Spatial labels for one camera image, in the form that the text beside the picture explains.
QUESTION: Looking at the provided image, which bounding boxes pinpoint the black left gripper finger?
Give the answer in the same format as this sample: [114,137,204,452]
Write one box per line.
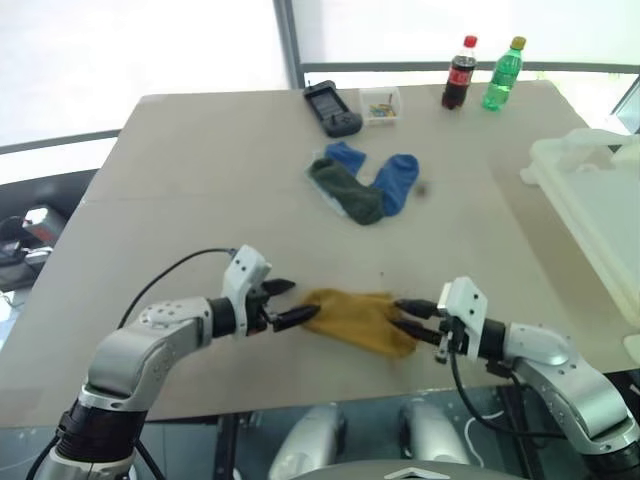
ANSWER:
[262,278,297,302]
[272,305,321,332]

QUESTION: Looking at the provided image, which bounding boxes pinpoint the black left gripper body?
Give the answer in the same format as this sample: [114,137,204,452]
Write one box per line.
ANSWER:
[244,282,279,335]

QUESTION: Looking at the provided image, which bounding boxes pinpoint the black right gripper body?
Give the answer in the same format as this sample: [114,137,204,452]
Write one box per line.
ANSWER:
[433,314,469,364]

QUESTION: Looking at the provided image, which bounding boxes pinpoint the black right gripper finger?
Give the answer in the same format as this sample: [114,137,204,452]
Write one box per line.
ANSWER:
[393,298,442,318]
[392,320,444,347]

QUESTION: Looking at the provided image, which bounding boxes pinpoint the mustard yellow sock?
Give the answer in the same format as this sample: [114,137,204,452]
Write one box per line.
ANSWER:
[299,288,419,359]

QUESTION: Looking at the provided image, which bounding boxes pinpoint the white plastic tray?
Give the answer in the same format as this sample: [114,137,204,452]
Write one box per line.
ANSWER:
[519,127,640,362]

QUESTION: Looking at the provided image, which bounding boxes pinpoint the clear box with coloured clips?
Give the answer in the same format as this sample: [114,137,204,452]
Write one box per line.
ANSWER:
[358,86,404,127]

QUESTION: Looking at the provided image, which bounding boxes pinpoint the silver rounded robot leg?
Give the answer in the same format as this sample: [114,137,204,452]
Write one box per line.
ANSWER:
[398,399,472,467]
[267,403,347,480]

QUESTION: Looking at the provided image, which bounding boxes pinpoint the black table leg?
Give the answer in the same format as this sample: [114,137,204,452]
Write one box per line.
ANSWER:
[498,384,544,480]
[212,413,242,480]

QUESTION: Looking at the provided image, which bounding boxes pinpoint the dark green sock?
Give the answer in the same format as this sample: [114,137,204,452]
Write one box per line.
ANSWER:
[308,157,384,226]

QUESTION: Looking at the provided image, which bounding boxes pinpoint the long blue sock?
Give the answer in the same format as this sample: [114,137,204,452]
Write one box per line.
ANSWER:
[370,153,420,217]

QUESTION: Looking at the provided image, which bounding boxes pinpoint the grey robot torso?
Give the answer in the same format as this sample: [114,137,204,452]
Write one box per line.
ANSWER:
[299,462,526,480]

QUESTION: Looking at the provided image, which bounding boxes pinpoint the blue cloth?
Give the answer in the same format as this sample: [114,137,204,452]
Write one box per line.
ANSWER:
[324,141,368,176]

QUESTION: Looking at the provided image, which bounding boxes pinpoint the black handheld controller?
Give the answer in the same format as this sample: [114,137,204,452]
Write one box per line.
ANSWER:
[303,79,364,139]

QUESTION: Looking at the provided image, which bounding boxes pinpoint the cola bottle with red cap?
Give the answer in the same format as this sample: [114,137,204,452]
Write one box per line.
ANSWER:
[441,34,479,110]

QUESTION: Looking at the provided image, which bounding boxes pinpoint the red and white device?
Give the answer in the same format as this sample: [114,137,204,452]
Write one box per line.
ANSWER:
[22,207,67,242]

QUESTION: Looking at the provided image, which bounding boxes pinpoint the green bottle with yellow cap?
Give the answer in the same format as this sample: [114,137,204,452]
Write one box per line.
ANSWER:
[481,35,527,111]

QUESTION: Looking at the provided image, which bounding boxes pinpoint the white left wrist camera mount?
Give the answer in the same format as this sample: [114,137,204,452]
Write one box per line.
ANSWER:
[221,244,274,336]

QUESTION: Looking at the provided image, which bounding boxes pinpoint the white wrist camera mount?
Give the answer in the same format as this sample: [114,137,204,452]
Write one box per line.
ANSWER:
[437,276,490,359]
[221,244,274,336]

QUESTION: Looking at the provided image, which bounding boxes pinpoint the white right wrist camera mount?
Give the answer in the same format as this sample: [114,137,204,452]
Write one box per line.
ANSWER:
[437,276,490,359]

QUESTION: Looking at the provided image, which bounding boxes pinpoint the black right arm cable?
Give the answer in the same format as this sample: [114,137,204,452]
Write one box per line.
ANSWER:
[448,344,569,442]

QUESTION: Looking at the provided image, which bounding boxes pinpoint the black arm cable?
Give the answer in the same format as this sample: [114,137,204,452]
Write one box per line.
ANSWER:
[117,248,237,330]
[448,344,569,442]

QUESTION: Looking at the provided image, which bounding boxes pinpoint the white floor cable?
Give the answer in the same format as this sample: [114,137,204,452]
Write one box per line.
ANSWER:
[462,409,506,461]

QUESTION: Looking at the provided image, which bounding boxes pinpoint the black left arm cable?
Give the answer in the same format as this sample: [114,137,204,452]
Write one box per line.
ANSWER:
[117,248,237,330]

